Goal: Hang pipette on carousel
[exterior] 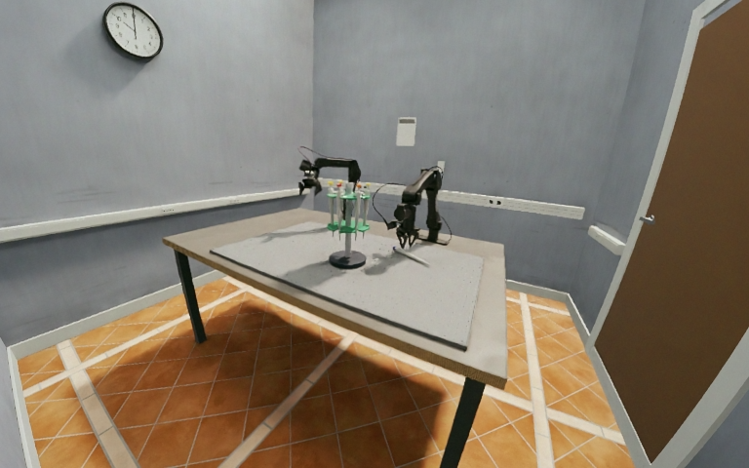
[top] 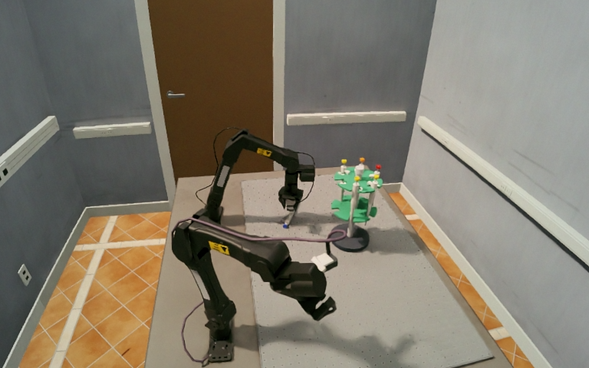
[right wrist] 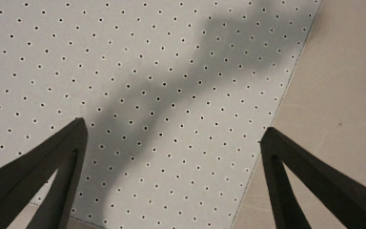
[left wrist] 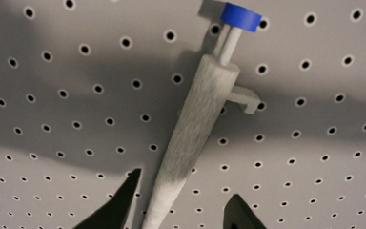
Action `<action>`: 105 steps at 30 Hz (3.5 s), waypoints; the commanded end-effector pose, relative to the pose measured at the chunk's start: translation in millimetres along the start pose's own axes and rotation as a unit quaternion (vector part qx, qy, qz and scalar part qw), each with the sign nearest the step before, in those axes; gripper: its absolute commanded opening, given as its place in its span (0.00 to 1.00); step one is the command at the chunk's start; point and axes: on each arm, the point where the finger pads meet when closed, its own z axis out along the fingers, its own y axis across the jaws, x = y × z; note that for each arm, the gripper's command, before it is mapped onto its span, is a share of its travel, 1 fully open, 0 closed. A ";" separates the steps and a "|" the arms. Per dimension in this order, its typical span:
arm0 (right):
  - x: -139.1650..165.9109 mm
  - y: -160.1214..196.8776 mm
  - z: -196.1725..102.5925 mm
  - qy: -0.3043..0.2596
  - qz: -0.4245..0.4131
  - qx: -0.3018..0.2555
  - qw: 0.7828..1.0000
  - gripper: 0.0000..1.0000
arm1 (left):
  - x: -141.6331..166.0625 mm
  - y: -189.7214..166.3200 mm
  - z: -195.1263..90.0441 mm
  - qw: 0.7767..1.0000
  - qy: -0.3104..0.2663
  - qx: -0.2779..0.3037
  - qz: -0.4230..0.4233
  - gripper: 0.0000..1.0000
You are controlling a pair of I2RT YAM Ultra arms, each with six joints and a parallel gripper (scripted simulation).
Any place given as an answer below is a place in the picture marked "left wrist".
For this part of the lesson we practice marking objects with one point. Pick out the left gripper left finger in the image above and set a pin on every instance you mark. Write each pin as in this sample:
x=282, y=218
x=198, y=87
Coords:
x=112, y=214

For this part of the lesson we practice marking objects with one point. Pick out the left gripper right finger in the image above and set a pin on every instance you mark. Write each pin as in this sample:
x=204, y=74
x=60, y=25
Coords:
x=239, y=215

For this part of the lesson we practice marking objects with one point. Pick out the white pipette with blue button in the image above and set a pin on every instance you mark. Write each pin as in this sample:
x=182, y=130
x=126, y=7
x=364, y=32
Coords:
x=212, y=85

